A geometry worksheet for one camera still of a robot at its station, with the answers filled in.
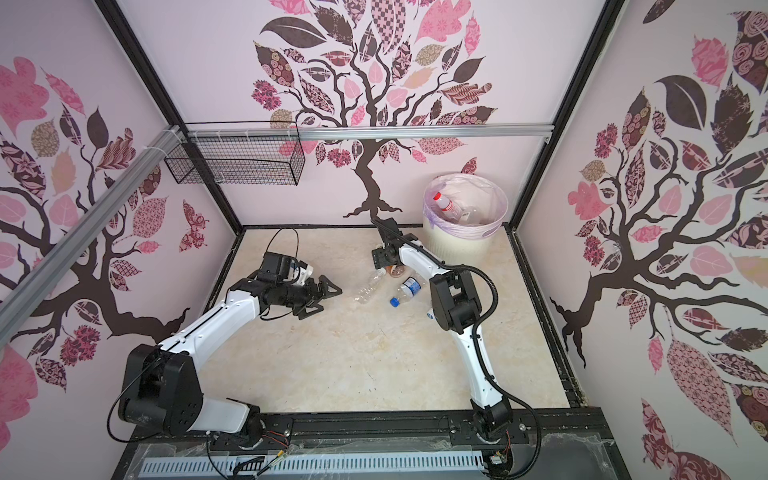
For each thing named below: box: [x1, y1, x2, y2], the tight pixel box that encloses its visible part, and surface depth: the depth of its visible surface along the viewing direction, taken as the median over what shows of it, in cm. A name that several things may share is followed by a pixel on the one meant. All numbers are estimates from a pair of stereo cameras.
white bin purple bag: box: [423, 173, 508, 265], surface depth 97 cm
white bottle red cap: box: [433, 192, 463, 221], surface depth 100 cm
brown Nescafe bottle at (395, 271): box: [385, 264, 405, 278], surface depth 103 cm
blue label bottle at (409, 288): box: [390, 276, 426, 308], surface depth 99 cm
